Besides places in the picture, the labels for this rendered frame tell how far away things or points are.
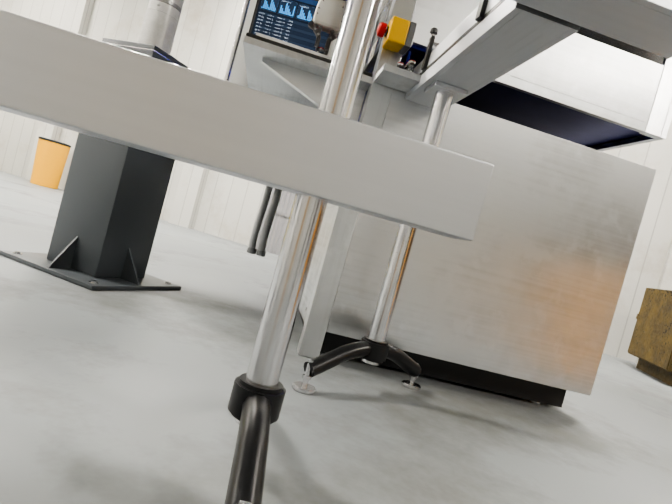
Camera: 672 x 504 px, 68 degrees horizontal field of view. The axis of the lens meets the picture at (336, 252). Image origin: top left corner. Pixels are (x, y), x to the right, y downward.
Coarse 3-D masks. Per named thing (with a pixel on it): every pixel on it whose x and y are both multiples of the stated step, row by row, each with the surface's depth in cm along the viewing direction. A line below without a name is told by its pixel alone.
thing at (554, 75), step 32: (448, 0) 153; (416, 32) 153; (448, 32) 154; (544, 64) 159; (576, 64) 161; (608, 64) 162; (640, 64) 164; (544, 96) 160; (576, 96) 161; (608, 96) 163; (640, 96) 165; (640, 128) 166
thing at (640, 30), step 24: (528, 0) 83; (552, 0) 81; (576, 0) 79; (600, 0) 78; (624, 0) 76; (648, 0) 75; (576, 24) 86; (600, 24) 84; (624, 24) 82; (648, 24) 80; (648, 48) 87
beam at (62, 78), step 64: (0, 64) 65; (64, 64) 66; (128, 64) 67; (128, 128) 67; (192, 128) 69; (256, 128) 70; (320, 128) 71; (320, 192) 72; (384, 192) 73; (448, 192) 74
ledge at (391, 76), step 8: (384, 64) 139; (384, 72) 140; (392, 72) 139; (400, 72) 139; (408, 72) 139; (376, 80) 149; (384, 80) 147; (392, 80) 145; (400, 80) 143; (408, 80) 141; (416, 80) 140; (400, 88) 150; (408, 88) 148
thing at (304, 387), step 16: (336, 352) 126; (352, 352) 129; (368, 352) 133; (384, 352) 134; (400, 352) 143; (304, 368) 124; (320, 368) 122; (416, 368) 150; (304, 384) 122; (416, 384) 153
